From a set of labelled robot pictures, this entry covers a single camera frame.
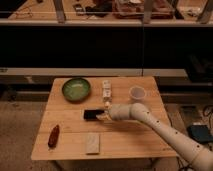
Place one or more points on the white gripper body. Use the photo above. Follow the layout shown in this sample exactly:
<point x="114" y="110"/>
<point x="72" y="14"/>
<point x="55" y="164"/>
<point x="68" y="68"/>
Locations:
<point x="107" y="115"/>

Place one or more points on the pale wooden block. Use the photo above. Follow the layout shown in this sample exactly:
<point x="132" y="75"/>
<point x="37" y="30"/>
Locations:
<point x="93" y="143"/>

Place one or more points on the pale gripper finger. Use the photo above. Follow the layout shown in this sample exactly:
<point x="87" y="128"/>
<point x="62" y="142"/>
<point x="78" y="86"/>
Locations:
<point x="102" y="117"/>
<point x="107" y="105"/>

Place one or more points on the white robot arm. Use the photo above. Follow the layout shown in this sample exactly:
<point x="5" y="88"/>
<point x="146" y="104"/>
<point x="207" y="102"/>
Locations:
<point x="197" y="155"/>

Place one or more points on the green ceramic bowl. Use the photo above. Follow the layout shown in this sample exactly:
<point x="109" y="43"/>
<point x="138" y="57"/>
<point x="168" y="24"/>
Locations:
<point x="76" y="89"/>

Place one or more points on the black rectangular eraser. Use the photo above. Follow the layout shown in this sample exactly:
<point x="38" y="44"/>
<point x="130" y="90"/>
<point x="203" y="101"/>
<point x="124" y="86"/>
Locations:
<point x="92" y="114"/>

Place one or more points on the long wooden shelf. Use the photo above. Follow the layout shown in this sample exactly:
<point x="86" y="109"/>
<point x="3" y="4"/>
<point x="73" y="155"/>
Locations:
<point x="47" y="75"/>

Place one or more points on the wooden folding table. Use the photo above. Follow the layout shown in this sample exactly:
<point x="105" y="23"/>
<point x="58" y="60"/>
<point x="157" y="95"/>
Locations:
<point x="128" y="139"/>

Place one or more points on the blue device on floor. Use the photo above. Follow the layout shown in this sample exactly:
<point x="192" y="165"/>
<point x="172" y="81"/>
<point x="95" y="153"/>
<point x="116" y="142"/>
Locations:
<point x="200" y="133"/>

